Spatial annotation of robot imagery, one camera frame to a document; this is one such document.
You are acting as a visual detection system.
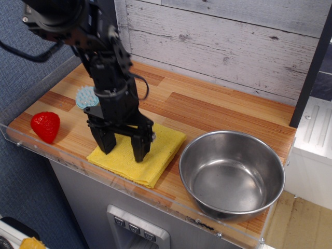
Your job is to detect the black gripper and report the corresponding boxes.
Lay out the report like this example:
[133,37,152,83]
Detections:
[77,24,154,162]

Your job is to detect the yellow towel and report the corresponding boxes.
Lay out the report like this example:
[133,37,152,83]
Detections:
[87,124,186,188]

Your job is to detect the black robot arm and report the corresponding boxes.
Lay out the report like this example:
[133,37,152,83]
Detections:
[23,1,154,162]

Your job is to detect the light blue scrub brush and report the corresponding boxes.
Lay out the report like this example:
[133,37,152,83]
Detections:
[75,86,99,109]

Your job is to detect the grey toy kitchen cabinet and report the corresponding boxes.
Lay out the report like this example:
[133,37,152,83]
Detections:
[48,158,234,249]

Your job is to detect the red toy strawberry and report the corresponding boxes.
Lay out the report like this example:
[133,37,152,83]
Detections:
[30,112,60,144]

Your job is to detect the silver dispenser button panel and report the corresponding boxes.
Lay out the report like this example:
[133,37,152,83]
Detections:
[106,204,171,248]

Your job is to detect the stainless steel bowl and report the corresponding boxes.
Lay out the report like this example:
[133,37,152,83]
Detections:
[179,130,285,223]

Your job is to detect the yellow object bottom corner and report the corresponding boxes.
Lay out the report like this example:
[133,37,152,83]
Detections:
[19,237,46,249]

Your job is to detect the clear acrylic edge guard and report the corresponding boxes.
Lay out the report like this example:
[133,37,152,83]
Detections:
[2,58,295,248]

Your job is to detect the white ridged drainer tray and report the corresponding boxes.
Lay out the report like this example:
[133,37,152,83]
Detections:
[294,97,331,162]

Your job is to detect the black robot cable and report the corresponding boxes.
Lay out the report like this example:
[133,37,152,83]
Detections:
[0,40,64,63]

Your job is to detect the black right upright post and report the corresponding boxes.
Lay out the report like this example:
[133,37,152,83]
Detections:
[289,7,331,128]

